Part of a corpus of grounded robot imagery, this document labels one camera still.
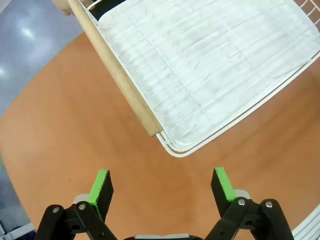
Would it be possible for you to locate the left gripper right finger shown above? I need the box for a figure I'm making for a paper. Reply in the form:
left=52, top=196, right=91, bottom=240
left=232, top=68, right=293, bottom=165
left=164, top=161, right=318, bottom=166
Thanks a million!
left=204, top=167, right=295, bottom=240

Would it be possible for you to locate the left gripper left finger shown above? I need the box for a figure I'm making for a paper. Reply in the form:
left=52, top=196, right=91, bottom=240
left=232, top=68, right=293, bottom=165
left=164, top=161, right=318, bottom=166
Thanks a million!
left=33, top=169, right=118, bottom=240

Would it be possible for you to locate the white wire dish rack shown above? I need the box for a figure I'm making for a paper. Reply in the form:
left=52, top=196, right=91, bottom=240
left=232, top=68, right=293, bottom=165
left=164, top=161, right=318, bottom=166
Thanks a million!
left=67, top=0, right=320, bottom=159

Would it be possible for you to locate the white drip tray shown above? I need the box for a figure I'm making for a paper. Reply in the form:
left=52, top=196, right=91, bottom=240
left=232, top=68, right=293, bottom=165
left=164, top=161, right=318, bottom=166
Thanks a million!
left=98, top=0, right=320, bottom=148

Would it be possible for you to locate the person's right hand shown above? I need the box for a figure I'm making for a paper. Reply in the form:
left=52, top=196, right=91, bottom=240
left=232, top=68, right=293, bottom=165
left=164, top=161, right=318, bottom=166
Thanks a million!
left=52, top=0, right=76, bottom=17

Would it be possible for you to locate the white ribbed plastic board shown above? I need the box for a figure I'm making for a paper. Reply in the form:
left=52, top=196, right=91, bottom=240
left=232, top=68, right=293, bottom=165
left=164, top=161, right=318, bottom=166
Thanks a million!
left=291, top=206, right=320, bottom=240

